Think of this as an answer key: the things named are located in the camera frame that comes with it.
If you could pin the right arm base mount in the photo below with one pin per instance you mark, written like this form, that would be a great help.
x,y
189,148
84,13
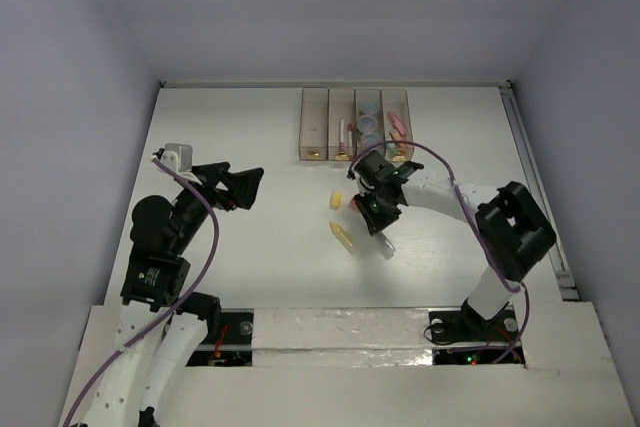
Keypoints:
x,y
462,339

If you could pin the yellow highlighter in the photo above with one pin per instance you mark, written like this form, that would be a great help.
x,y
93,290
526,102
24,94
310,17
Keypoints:
x,y
342,236

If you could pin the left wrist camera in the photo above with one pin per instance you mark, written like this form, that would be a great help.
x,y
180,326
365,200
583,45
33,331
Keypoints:
x,y
176,156

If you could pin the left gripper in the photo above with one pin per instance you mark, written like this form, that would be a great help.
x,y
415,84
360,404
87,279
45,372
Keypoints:
x,y
213,183

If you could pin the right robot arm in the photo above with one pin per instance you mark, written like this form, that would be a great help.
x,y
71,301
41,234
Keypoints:
x,y
510,226

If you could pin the aluminium rail right edge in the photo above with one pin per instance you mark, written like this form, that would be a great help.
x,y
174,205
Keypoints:
x,y
559,263

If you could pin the yellow highlighter cap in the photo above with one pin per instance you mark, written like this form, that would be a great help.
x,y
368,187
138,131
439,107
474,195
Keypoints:
x,y
335,200

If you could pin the pink marker pen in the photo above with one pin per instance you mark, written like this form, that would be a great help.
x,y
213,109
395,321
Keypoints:
x,y
350,136
342,145

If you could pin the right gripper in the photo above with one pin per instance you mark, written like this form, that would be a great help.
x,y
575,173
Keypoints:
x,y
375,222

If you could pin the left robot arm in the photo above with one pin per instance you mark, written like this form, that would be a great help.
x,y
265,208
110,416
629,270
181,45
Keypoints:
x,y
161,319

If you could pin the clear jar of paper clips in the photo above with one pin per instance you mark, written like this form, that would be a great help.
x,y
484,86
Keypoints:
x,y
367,124

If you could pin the orange clear highlighter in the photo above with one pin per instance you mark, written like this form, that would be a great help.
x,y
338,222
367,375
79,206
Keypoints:
x,y
386,247

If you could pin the green correction tape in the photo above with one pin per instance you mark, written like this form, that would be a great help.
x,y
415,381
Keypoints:
x,y
390,150

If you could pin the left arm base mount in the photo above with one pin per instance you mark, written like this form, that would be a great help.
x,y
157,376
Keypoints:
x,y
230,346

